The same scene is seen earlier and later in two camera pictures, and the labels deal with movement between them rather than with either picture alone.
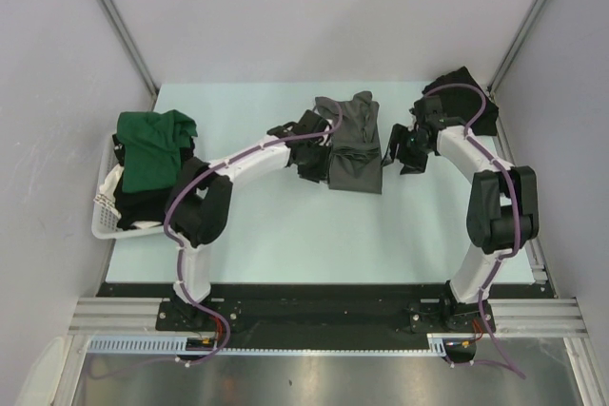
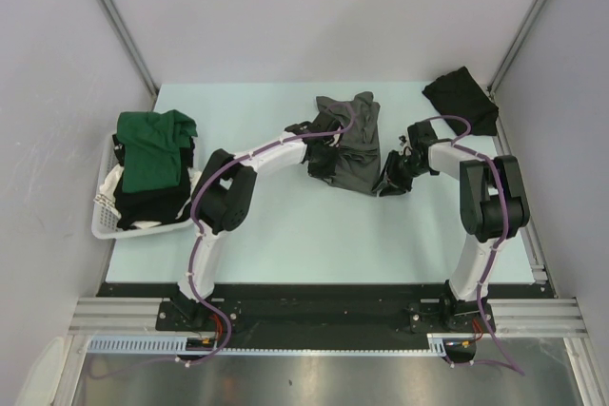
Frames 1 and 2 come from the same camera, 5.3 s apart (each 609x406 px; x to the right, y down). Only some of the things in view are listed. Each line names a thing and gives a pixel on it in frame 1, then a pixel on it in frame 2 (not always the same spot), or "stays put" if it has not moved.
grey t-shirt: (356, 163) stays put
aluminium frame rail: (515, 318) stays put
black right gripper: (412, 164) -> (397, 185)
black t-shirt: (465, 103) stays put
